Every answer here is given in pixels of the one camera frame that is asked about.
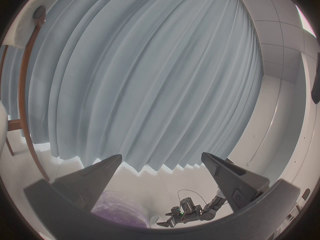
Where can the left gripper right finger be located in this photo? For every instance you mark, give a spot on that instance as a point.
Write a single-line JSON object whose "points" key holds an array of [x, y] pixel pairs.
{"points": [[237, 186]]}

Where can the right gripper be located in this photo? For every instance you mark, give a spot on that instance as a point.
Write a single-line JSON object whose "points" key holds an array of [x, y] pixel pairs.
{"points": [[174, 222]]}

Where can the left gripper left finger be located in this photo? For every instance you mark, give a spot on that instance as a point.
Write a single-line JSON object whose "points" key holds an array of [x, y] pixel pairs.
{"points": [[87, 184]]}

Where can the purple plastic bag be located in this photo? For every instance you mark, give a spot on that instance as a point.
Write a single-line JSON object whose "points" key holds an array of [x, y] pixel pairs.
{"points": [[117, 209]]}

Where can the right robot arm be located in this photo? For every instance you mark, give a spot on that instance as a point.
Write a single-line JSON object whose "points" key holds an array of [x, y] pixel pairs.
{"points": [[210, 212]]}

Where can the pale blue curtain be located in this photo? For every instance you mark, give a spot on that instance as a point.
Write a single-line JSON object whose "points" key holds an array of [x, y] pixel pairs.
{"points": [[150, 84]]}

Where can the white chair with wooden legs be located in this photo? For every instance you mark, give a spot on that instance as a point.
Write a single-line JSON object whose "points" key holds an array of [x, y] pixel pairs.
{"points": [[20, 26]]}

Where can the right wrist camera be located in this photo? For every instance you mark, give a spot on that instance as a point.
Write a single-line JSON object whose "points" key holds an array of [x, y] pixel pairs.
{"points": [[176, 210]]}

